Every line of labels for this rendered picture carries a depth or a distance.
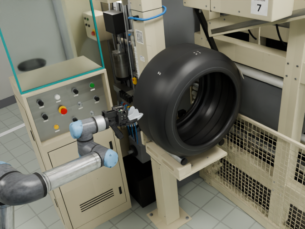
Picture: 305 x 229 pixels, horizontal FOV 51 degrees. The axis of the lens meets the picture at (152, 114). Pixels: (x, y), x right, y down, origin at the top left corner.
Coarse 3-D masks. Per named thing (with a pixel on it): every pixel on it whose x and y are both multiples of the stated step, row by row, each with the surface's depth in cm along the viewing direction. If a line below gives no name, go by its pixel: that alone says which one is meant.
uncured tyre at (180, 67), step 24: (168, 48) 165; (192, 48) 160; (144, 72) 162; (168, 72) 150; (192, 72) 149; (216, 72) 190; (144, 96) 158; (168, 96) 149; (216, 96) 197; (240, 96) 175; (144, 120) 162; (168, 120) 152; (192, 120) 201; (216, 120) 193; (168, 144) 161; (192, 144) 171
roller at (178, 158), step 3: (153, 141) 196; (168, 153) 184; (171, 156) 183; (174, 156) 179; (177, 156) 178; (177, 159) 177; (180, 159) 176; (183, 159) 175; (186, 159) 176; (180, 162) 175; (183, 162) 175; (186, 162) 176
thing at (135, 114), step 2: (134, 110) 152; (136, 110) 152; (134, 112) 152; (136, 112) 153; (138, 112) 154; (130, 114) 152; (132, 114) 152; (134, 114) 152; (136, 114) 153; (138, 114) 154; (140, 114) 156; (142, 114) 156; (128, 116) 151; (130, 116) 151; (132, 116) 152; (134, 116) 153; (136, 116) 154; (138, 116) 154; (140, 116) 155; (128, 118) 151; (130, 118) 152; (132, 118) 153; (134, 118) 153; (138, 118) 154
